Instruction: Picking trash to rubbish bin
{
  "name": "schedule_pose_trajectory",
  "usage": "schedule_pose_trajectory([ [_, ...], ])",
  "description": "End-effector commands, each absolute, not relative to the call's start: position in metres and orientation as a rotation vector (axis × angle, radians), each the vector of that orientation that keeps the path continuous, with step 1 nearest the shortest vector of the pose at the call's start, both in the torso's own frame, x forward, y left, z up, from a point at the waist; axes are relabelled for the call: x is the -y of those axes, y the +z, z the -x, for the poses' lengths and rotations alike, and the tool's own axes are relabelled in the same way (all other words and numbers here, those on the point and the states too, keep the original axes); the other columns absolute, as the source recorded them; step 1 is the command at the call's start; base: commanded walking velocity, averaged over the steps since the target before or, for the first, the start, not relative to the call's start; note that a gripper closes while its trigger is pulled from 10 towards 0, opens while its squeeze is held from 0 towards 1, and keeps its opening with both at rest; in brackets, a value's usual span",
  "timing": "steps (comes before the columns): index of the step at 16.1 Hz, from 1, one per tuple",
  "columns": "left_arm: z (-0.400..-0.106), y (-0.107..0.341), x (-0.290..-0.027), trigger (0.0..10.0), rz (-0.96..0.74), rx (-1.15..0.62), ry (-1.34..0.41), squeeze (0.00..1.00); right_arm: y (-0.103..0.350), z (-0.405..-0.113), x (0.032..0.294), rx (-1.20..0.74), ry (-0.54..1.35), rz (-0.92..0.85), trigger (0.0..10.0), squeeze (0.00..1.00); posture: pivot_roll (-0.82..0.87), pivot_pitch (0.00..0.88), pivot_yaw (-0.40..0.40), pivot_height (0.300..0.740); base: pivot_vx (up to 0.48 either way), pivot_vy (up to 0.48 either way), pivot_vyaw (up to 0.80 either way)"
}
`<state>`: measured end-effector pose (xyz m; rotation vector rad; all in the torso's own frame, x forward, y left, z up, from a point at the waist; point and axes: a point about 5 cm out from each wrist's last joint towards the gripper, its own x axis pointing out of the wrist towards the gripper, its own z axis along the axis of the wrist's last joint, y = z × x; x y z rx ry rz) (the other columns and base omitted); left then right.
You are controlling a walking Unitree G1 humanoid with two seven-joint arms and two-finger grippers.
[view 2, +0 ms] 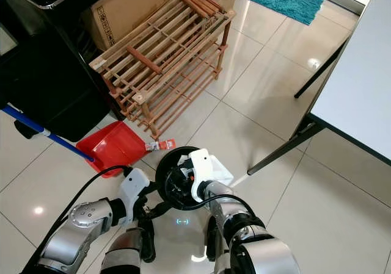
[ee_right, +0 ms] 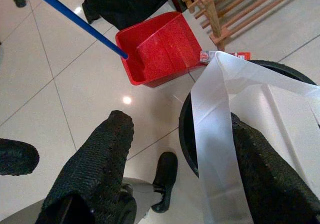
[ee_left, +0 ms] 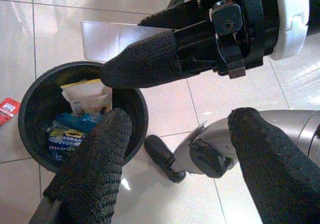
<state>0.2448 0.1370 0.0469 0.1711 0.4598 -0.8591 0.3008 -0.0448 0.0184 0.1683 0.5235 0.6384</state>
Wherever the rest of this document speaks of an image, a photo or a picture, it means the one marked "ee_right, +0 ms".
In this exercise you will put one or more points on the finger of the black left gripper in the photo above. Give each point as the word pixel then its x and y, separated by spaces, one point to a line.
pixel 17 156

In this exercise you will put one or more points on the black fabric bag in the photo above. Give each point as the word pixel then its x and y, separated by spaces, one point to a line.
pixel 125 4

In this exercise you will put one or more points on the red white printed label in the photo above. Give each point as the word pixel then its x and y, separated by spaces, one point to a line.
pixel 206 57

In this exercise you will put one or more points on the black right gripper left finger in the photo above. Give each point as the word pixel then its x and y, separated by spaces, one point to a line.
pixel 100 159

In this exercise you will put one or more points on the wooden slatted rack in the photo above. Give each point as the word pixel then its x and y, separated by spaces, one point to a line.
pixel 215 17

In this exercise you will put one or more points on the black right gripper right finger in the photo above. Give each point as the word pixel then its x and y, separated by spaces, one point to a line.
pixel 270 184

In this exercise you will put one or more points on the black robot right foot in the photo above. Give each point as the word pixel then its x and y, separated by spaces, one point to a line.
pixel 166 169

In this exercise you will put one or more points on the black round rubbish bin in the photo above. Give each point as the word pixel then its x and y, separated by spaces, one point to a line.
pixel 185 134

